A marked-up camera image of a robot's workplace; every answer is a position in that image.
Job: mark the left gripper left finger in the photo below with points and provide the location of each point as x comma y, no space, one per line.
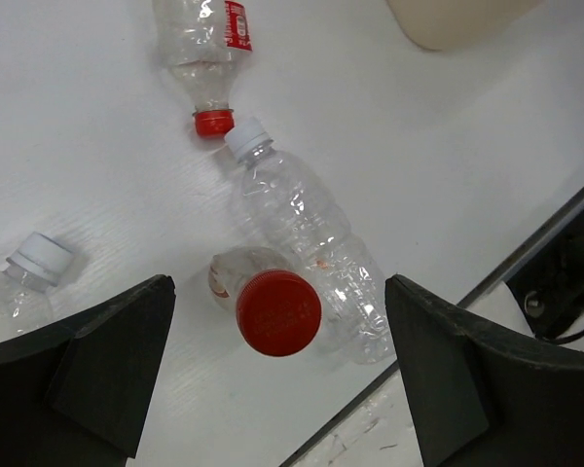
77,392

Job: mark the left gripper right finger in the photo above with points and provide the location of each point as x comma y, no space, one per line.
479,393

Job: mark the red cap pink bottle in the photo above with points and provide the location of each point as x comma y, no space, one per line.
278,313

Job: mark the clear white cap bottle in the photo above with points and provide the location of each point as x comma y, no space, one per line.
289,206

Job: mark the clear bottle near left arm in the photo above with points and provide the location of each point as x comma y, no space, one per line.
36,266

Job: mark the beige plastic bin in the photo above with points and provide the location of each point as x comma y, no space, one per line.
447,25

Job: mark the crushed red label bottle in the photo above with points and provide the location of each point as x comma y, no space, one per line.
202,44

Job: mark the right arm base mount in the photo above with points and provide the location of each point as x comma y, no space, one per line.
549,287

